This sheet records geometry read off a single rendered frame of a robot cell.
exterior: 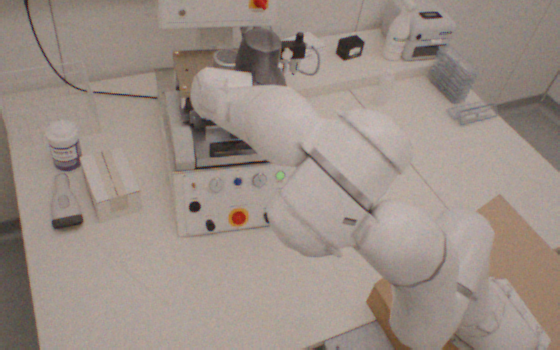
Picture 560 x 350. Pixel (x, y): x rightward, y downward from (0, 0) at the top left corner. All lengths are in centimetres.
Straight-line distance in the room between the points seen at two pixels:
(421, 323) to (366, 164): 33
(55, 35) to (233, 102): 113
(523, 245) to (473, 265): 39
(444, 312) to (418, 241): 22
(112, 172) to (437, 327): 97
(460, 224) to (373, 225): 27
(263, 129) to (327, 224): 15
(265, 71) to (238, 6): 49
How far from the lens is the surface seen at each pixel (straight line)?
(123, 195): 144
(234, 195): 142
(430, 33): 216
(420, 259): 69
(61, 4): 182
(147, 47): 195
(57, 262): 145
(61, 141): 154
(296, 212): 65
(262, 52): 100
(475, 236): 91
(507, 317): 116
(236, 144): 133
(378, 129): 65
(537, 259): 128
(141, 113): 181
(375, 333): 138
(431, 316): 87
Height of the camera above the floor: 193
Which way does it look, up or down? 45 degrees down
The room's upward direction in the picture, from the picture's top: 10 degrees clockwise
